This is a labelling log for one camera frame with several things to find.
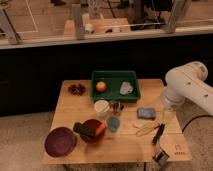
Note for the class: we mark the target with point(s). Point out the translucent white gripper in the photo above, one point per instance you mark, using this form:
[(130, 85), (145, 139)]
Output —
[(168, 115)]

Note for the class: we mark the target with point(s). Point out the red orange pepper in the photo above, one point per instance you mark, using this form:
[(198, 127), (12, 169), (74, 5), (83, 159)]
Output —
[(100, 129)]

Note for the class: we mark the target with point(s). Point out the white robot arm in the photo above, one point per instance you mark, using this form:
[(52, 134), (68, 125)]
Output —
[(188, 82)]

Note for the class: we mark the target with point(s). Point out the small metal cup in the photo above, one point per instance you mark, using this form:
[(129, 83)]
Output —
[(117, 108)]

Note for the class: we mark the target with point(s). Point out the blue plastic cup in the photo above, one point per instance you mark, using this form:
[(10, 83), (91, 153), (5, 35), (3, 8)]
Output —
[(113, 123)]

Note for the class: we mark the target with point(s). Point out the black marker pen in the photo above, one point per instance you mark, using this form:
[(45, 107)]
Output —
[(158, 134)]

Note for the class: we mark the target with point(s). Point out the blue sponge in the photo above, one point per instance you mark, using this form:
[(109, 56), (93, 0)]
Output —
[(146, 113)]

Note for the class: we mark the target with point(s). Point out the metal table clamp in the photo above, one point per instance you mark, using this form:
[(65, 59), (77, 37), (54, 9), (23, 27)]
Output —
[(161, 158)]

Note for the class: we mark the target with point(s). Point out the green plastic tray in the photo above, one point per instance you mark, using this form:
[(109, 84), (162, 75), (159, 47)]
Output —
[(113, 81)]

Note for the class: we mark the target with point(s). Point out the red bowl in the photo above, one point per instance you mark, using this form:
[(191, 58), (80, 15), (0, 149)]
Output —
[(97, 127)]

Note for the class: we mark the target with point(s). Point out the orange fruit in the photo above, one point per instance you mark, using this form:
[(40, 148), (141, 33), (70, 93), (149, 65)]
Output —
[(101, 86)]

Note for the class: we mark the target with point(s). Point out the black rectangular block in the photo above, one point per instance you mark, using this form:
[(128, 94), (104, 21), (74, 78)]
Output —
[(83, 130)]

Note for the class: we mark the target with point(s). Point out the dark grape bunch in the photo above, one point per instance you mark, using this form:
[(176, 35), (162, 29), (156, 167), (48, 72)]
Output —
[(77, 89)]

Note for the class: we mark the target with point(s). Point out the purple plate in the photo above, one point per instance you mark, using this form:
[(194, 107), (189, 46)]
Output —
[(60, 142)]

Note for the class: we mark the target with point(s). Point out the wooden background table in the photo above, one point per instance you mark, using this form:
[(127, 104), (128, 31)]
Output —
[(100, 26)]

